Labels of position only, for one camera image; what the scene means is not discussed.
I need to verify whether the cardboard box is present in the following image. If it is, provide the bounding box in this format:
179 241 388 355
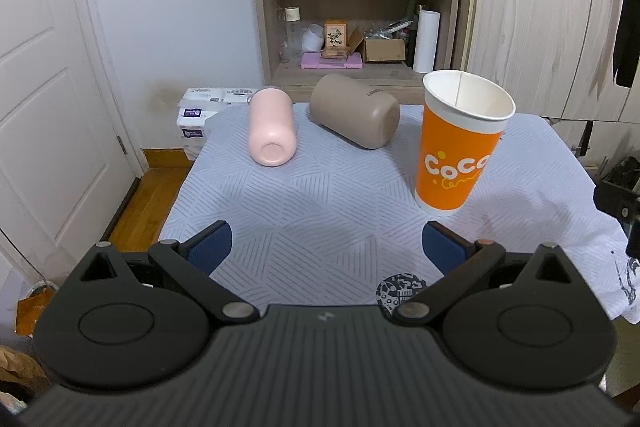
348 28 407 64

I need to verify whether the white paper roll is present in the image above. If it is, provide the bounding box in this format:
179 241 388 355
412 10 441 74

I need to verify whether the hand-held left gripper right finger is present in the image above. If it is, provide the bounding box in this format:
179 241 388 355
392 221 577 326

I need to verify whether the white tissue pack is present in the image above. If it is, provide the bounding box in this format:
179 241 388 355
176 107 222 160
181 86 262 112

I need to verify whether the brown paper bag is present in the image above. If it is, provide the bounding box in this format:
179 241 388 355
0 344 52 389

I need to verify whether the white patterned tablecloth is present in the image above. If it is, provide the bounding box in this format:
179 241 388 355
157 99 640 323

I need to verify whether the white mug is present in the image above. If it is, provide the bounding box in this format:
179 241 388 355
301 24 326 54

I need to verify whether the taupe cup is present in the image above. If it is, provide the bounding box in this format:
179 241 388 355
309 73 401 150

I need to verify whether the clear bottle cream cap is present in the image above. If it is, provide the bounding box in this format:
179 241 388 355
279 6 303 64

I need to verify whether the white door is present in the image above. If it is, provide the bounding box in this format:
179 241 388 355
0 0 144 280

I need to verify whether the orange paper cup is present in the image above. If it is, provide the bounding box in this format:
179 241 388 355
414 70 517 215

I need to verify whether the pink flat box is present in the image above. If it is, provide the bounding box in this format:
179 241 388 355
299 51 364 70

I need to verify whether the orange bag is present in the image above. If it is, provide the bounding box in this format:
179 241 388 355
15 286 57 339

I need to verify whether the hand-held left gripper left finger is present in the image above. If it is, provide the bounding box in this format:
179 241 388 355
79 220 260 324

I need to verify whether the wooden flower picture box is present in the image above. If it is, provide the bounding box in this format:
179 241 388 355
321 20 350 60

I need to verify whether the pink cup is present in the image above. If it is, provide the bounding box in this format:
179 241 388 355
248 87 297 167

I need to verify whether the wooden wardrobe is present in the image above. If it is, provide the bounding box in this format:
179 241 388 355
462 0 640 124

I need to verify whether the black hanging garment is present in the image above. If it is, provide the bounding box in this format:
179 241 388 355
612 0 640 89

